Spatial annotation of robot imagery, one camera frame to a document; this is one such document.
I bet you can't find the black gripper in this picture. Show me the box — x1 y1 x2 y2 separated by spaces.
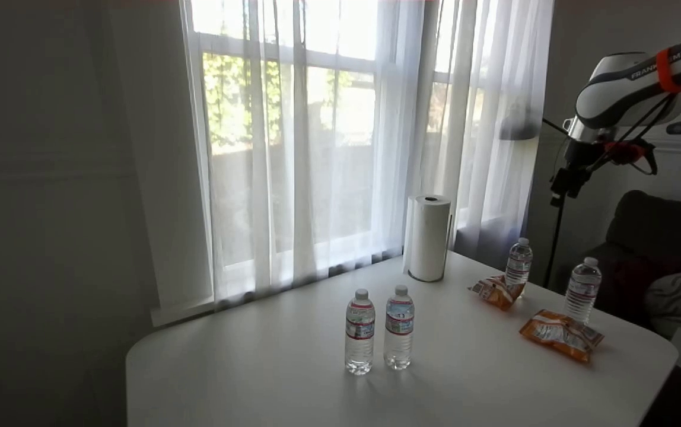
548 140 605 210

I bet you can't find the clear plastic water bottle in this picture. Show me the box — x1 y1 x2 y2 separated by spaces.
504 234 536 301
345 287 378 379
562 253 605 326
384 283 419 373

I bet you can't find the orange snack packet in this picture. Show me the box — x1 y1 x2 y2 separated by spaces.
467 270 526 313
518 307 607 365

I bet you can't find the black tripod stand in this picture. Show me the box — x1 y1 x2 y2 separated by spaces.
541 117 575 290

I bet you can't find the dark grey sofa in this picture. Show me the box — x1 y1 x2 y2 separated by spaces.
550 188 681 334

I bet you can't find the narrow sheer white curtain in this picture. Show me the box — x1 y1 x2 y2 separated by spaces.
426 0 559 240

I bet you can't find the white paper towel roll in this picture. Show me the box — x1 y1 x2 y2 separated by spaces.
402 192 454 284

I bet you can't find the metal paper towel holder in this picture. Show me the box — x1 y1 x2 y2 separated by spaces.
407 269 449 284

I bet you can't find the wide sheer white curtain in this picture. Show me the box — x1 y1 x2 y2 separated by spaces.
111 0 433 327

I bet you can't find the orange cable strap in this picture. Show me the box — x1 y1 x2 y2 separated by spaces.
653 47 681 100
604 140 649 164

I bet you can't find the white window frame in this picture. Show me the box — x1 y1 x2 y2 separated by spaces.
147 0 550 327

